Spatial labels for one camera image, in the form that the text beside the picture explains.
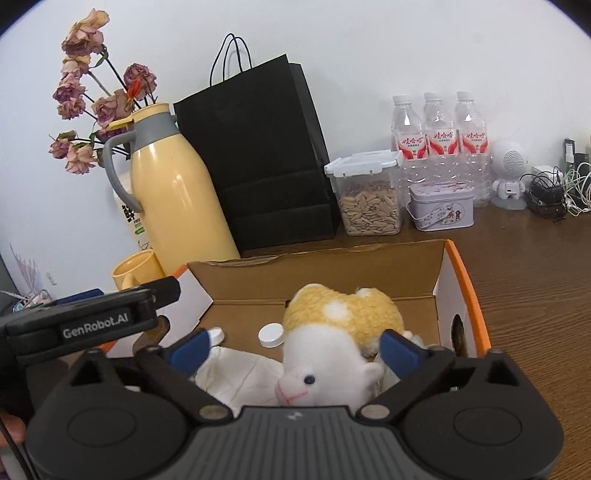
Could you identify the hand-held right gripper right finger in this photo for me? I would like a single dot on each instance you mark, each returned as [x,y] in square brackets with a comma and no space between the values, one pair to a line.
[401,353]

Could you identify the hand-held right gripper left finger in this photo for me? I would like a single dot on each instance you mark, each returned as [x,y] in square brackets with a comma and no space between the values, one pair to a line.
[189,351]

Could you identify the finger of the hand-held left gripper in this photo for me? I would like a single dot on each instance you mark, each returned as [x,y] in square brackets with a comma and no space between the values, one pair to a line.
[81,297]
[166,295]

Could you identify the white cloth bag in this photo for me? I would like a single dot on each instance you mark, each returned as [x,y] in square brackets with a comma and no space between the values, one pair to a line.
[244,374]

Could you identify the white and yellow plush sheep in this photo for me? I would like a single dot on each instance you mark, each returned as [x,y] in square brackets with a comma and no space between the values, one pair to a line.
[323,355]

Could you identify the white bottle cap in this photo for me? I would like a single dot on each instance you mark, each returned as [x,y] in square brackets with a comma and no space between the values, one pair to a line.
[271,335]

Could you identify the red cardboard box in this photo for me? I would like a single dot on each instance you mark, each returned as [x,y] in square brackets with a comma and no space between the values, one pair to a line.
[323,277]

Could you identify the person's left hand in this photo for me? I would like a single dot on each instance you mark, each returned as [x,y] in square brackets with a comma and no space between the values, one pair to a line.
[11,429]

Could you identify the yellow mug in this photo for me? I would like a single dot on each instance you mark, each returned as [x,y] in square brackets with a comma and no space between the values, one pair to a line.
[138,270]

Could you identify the white milk carton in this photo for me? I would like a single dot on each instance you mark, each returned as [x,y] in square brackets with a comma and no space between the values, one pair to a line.
[136,226]

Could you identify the yellow thermos jug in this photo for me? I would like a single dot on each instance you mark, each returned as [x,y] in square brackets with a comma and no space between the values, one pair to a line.
[180,207]

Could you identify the clear seed container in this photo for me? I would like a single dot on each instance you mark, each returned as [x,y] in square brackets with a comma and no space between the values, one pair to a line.
[369,207]

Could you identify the white printed tin box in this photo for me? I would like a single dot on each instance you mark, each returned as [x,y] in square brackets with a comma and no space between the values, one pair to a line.
[441,207]

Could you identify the black paper bag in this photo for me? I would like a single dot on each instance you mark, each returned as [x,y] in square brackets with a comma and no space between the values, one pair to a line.
[258,161]

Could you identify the dried pink rose bouquet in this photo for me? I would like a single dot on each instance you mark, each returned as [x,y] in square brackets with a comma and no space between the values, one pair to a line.
[111,108]

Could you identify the red label water bottle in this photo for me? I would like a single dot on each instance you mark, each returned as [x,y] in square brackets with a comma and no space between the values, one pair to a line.
[408,138]
[473,143]
[441,138]

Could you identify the white robot speaker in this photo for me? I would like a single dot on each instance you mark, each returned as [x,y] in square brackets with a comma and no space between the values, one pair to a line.
[508,161]

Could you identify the white wall outlet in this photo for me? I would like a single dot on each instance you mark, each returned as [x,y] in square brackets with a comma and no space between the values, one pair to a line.
[51,278]

